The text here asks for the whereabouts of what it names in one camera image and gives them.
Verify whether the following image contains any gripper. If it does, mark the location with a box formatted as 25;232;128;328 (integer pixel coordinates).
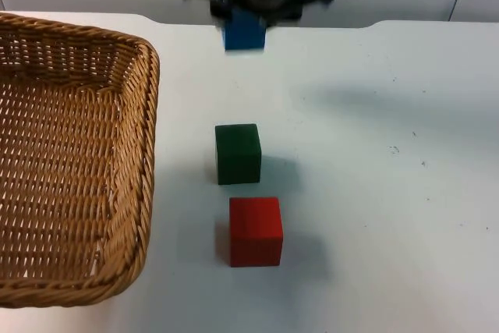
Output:
209;0;336;32

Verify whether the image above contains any red cube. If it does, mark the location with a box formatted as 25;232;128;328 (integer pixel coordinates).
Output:
228;197;284;268

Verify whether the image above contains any green cube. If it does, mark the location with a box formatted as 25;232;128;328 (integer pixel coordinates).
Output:
214;122;262;186

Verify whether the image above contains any blue cube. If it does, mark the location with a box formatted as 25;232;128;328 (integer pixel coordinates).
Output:
223;8;267;52

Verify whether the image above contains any pale brown wicker basket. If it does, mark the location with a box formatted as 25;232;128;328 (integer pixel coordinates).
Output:
0;12;161;309

